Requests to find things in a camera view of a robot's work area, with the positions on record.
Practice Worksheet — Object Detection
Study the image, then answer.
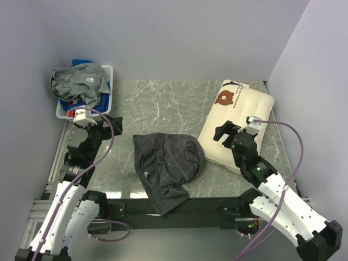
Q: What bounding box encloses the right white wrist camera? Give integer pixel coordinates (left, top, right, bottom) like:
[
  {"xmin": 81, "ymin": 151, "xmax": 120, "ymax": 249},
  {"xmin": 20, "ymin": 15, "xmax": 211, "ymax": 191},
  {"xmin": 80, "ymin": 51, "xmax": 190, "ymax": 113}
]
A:
[{"xmin": 245, "ymin": 116, "xmax": 262, "ymax": 135}]

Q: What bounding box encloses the white plastic laundry basket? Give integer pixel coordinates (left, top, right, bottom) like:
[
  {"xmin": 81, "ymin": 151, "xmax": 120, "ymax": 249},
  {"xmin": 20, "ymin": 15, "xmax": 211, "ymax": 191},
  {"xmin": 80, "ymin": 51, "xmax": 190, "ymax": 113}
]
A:
[{"xmin": 55, "ymin": 65, "xmax": 114, "ymax": 121}]

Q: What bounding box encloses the grey crumpled shirt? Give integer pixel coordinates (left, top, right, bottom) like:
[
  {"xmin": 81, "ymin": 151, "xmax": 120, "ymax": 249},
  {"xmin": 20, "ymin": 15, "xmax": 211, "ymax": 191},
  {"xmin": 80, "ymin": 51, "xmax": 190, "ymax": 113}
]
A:
[{"xmin": 49, "ymin": 63, "xmax": 110, "ymax": 108}]

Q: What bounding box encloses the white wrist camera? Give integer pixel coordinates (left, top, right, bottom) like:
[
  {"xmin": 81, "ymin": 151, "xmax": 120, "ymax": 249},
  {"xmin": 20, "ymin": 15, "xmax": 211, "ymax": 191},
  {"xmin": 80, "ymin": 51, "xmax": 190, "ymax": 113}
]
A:
[
  {"xmin": 73, "ymin": 109, "xmax": 97, "ymax": 126},
  {"xmin": 245, "ymin": 116, "xmax": 262, "ymax": 135}
]

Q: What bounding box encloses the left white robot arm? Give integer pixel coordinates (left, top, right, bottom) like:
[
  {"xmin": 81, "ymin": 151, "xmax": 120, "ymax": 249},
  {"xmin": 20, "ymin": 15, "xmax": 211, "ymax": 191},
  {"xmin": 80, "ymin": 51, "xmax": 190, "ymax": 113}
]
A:
[{"xmin": 15, "ymin": 116, "xmax": 123, "ymax": 260}]

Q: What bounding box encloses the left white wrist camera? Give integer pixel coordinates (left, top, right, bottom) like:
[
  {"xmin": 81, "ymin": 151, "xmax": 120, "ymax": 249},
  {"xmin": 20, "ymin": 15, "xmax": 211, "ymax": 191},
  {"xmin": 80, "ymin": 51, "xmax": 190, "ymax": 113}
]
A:
[{"xmin": 73, "ymin": 109, "xmax": 97, "ymax": 126}]

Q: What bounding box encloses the blue cloth in basket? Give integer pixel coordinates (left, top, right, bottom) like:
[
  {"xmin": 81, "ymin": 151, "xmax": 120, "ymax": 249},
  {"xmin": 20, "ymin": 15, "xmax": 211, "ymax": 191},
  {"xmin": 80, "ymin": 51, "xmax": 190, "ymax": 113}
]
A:
[{"xmin": 59, "ymin": 59, "xmax": 110, "ymax": 113}]

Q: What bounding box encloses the aluminium frame rail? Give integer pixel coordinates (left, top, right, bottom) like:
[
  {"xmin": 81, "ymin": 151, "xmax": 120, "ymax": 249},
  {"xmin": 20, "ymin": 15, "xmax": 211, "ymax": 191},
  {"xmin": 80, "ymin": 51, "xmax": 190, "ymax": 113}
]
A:
[{"xmin": 20, "ymin": 121, "xmax": 69, "ymax": 249}]

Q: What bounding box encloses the dark grey checked pillowcase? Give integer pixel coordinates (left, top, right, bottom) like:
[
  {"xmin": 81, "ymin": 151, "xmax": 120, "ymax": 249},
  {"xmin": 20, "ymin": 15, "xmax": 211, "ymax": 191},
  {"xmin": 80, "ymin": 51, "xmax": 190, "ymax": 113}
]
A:
[{"xmin": 133, "ymin": 133, "xmax": 205, "ymax": 216}]

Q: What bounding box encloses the cream bear print pillow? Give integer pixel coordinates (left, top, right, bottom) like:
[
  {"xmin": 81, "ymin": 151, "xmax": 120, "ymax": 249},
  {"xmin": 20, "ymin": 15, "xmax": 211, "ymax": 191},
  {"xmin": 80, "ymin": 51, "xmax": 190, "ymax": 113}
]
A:
[{"xmin": 198, "ymin": 80, "xmax": 274, "ymax": 174}]

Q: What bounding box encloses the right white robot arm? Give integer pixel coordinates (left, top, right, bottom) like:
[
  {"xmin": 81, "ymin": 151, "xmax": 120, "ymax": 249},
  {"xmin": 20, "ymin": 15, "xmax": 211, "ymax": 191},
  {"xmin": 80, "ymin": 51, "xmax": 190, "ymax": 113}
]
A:
[{"xmin": 213, "ymin": 116, "xmax": 343, "ymax": 260}]

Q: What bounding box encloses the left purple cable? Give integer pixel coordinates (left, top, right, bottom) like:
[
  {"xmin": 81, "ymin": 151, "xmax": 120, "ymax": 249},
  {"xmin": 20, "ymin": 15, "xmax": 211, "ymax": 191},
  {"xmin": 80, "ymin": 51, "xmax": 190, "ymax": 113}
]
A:
[{"xmin": 31, "ymin": 107, "xmax": 132, "ymax": 261}]

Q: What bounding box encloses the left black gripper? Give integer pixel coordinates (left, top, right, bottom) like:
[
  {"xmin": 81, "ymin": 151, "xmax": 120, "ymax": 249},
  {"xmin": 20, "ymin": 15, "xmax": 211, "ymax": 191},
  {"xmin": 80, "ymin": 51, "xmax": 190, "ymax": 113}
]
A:
[{"xmin": 77, "ymin": 113, "xmax": 122, "ymax": 161}]

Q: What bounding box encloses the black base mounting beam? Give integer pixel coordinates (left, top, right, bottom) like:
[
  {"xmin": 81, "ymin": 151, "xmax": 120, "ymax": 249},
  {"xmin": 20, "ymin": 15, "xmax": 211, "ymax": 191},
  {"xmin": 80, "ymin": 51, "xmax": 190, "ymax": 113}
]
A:
[{"xmin": 108, "ymin": 197, "xmax": 254, "ymax": 229}]

